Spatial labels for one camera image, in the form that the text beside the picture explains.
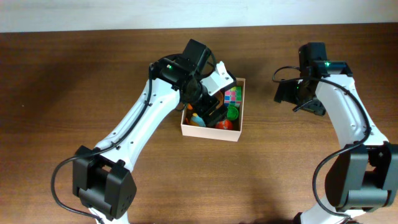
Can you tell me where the orange and blue duck toy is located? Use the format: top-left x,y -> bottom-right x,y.
185,104 -> 206,127

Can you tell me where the pink cardboard box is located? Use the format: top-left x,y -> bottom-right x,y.
180,78 -> 246,142

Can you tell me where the colourful puzzle cube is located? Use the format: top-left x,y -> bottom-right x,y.
224,86 -> 243,108

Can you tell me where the green round toy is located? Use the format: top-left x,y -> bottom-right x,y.
226,106 -> 239,121

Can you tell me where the red ball with grey face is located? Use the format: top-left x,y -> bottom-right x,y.
215,119 -> 233,130

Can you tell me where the brown plush toy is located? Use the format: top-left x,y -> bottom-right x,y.
214,91 -> 224,109

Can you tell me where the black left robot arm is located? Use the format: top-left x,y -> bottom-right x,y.
71,54 -> 236,223

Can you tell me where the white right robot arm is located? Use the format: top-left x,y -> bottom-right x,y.
275,60 -> 397,223

